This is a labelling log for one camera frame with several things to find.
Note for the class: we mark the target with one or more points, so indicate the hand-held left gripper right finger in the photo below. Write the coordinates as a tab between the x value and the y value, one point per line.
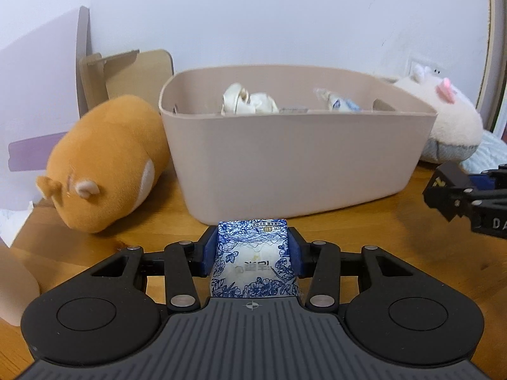
298	251

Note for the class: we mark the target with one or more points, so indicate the orange hamster plush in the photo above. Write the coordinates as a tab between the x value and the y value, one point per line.
107	158

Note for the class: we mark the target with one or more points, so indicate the white wooden frame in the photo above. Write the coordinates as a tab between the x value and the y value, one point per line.
493	47

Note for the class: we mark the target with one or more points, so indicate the beige plastic container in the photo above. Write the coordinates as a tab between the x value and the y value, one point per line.
297	158

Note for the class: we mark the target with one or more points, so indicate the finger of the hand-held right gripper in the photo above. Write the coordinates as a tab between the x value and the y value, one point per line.
491	180
483	198

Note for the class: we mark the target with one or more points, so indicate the small black box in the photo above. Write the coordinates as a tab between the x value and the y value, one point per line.
445	190

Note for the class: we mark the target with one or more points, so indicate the white wall socket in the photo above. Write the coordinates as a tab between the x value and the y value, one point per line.
426	65

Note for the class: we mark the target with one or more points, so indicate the blue floral tissue packet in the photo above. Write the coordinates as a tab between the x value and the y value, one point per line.
253	261

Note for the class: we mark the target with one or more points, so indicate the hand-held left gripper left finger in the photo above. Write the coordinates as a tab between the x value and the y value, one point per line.
209	251

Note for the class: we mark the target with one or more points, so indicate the brown cardboard piece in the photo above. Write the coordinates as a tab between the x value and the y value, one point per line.
134	75

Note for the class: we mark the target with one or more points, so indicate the clear snack stick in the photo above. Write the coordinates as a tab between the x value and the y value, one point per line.
338	101

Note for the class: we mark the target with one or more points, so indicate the white and purple board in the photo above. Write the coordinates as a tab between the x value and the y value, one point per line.
39	87

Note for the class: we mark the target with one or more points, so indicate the cream plush with pink nose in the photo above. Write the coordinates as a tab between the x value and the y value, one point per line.
447	122

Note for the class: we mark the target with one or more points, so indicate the beige cylinder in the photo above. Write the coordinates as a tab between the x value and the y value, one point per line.
16	285

